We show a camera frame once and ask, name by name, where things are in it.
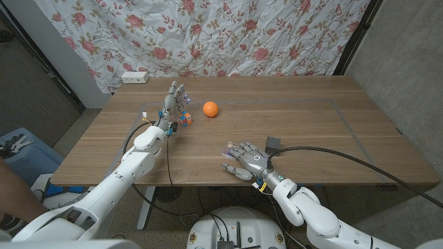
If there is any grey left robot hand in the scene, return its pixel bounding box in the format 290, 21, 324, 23
155, 80, 192, 136

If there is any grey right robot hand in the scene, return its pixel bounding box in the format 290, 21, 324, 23
221, 141, 288, 192

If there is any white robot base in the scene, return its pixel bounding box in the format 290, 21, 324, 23
186, 206, 287, 249

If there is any dark grey block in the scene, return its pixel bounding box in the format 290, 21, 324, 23
264, 136, 282, 156

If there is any white hand tool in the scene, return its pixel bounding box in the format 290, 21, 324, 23
0, 133, 35, 155

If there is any colourful puzzle cube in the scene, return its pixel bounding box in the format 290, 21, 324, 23
179, 110, 193, 128

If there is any orange fruit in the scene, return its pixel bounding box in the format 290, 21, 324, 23
202, 101, 219, 118

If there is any white power strip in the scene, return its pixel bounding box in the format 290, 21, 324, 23
120, 71, 150, 84

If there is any floral backdrop cloth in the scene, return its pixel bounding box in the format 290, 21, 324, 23
34, 0, 371, 94

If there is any round black floor fan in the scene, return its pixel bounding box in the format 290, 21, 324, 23
154, 186, 183, 204

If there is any white table leg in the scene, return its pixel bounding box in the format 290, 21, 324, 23
136, 185, 156, 232

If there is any blue storage bin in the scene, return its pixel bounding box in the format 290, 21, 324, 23
0, 127, 65, 186

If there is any black backdrop stand pole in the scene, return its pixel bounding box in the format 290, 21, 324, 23
332, 0, 384, 76

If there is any person's bare limb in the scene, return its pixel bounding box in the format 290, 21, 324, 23
0, 157, 49, 224

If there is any black sports shoe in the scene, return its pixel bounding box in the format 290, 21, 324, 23
0, 213, 29, 234

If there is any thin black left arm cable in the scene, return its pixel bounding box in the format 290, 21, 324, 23
165, 135, 174, 188

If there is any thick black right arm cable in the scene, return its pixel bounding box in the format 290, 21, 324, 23
266, 145, 443, 209

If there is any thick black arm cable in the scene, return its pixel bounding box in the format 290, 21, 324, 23
123, 120, 201, 219
266, 145, 443, 209

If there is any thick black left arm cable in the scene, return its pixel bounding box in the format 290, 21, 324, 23
123, 120, 201, 219

